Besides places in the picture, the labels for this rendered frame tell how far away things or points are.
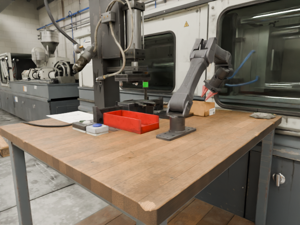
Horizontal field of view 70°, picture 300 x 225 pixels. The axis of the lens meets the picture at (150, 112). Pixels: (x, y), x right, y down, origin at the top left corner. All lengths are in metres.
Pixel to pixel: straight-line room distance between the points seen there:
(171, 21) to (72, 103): 2.93
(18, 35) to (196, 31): 9.34
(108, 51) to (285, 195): 1.35
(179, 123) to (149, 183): 0.39
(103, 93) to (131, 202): 0.98
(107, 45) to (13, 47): 9.24
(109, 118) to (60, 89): 3.28
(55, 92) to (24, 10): 6.97
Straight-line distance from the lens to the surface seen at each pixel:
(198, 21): 1.74
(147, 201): 0.45
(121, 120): 0.95
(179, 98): 0.86
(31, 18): 10.86
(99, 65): 1.38
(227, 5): 1.60
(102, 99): 1.38
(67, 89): 4.31
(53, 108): 4.24
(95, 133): 0.89
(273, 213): 1.69
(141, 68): 1.19
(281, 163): 1.53
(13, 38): 10.51
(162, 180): 0.52
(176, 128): 0.85
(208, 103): 1.36
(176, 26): 1.86
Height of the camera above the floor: 1.15
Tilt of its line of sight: 10 degrees down
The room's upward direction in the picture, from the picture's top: 1 degrees counter-clockwise
